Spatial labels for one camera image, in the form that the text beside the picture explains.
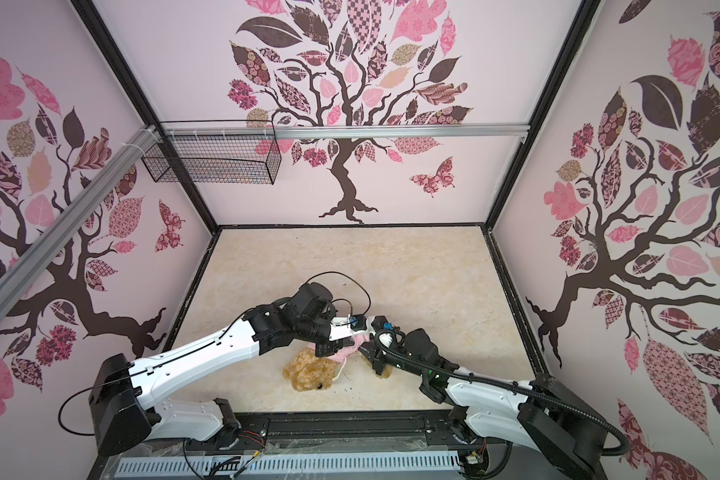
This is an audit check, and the pink knitted bear sweater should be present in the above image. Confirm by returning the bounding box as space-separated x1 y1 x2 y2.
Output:
328 334 370 364

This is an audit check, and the brown teddy bear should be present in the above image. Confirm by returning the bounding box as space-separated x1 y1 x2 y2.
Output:
282 346 375 392

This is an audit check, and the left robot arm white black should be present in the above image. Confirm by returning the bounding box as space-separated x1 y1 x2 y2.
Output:
84 282 367 457

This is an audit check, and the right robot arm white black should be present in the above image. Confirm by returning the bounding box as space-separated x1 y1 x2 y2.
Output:
359 323 608 479

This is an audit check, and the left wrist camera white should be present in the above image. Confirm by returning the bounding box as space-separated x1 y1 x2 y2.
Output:
329 315 373 341

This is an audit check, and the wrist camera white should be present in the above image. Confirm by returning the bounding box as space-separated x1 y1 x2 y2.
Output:
371 315 405 349
329 315 373 341

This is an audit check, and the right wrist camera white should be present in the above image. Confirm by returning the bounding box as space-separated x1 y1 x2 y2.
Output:
371 315 405 349

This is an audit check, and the left camera black cable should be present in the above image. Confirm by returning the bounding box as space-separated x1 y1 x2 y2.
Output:
305 271 373 319

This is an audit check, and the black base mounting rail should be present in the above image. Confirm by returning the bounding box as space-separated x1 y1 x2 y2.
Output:
104 407 583 451

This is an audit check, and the white slotted cable duct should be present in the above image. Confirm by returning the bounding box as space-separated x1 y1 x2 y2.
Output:
103 451 462 479

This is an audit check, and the black wire basket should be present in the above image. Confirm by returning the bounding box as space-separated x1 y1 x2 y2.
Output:
141 120 282 185

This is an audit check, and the back aluminium rail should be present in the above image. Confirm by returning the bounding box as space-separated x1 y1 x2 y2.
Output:
164 123 530 140

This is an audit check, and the aluminium rail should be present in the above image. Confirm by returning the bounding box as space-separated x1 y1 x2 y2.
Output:
164 123 530 140
0 125 159 323

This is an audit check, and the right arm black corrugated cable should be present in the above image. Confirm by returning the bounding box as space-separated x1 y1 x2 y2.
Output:
374 329 631 458

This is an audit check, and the left aluminium rail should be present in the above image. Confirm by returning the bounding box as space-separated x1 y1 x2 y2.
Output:
0 125 159 323

